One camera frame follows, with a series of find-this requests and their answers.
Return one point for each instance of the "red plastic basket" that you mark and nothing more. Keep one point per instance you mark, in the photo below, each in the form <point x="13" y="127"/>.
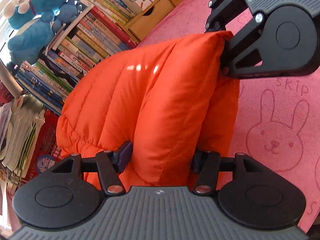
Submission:
<point x="47" y="140"/>

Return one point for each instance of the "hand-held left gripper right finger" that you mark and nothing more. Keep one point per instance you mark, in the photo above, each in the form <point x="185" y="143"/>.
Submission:
<point x="197" y="166"/>

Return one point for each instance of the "stack of papers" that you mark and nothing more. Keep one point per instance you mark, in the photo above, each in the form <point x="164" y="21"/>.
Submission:
<point x="20" y="130"/>

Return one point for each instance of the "wooden desk organizer with drawers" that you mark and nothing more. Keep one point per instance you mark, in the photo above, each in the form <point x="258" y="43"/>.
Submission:
<point x="155" y="17"/>

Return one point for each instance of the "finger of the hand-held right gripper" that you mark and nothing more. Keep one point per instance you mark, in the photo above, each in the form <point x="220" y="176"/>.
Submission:
<point x="237" y="55"/>
<point x="220" y="10"/>

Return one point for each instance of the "pink rabbit-print blanket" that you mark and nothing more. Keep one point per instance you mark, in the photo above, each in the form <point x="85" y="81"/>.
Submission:
<point x="275" y="105"/>

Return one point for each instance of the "stack of leaning books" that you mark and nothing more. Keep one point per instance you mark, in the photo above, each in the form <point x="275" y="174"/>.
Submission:
<point x="75" y="55"/>

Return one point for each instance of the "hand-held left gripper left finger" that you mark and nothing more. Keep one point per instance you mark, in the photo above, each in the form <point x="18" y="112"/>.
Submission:
<point x="123" y="157"/>

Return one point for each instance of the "orange puffer jacket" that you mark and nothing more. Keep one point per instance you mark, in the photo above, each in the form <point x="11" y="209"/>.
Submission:
<point x="150" y="100"/>

